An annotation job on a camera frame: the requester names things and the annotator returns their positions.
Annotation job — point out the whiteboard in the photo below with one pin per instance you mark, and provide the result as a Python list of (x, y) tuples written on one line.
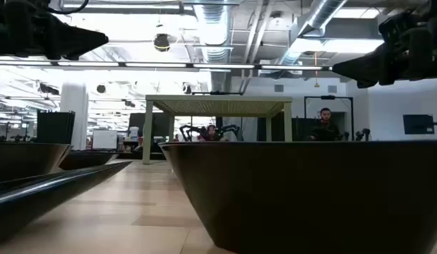
[(104, 139)]

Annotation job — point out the person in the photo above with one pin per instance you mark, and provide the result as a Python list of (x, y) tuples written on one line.
[(211, 134), (324, 130)]

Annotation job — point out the black office partition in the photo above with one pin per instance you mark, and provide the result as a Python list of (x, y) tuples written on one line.
[(55, 128), (161, 123)]

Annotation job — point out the black teardrop mini plate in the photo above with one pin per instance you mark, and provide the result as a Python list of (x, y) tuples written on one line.
[(27, 204)]

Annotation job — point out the white container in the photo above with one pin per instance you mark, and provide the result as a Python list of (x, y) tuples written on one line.
[(133, 133)]

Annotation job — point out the white round column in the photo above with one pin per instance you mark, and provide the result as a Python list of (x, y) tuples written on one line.
[(74, 116)]

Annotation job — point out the green perforated metal shelf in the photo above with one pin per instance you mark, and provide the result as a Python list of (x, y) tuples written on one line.
[(218, 106)]

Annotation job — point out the black square mini plate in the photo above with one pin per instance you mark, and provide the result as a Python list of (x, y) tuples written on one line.
[(310, 194)]

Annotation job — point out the silver ventilation duct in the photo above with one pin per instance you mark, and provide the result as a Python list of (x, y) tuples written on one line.
[(324, 14), (214, 28)]

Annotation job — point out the black wall monitor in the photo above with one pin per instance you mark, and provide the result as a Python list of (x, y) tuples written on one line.
[(418, 124)]

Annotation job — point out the black metal stand frame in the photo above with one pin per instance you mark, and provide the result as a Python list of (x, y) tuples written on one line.
[(327, 97)]

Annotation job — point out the black background robot arm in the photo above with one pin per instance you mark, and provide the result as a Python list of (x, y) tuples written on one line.
[(232, 130), (364, 134), (190, 130)]

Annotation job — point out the black ceiling speaker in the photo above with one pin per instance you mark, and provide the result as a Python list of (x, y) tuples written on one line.
[(162, 42)]

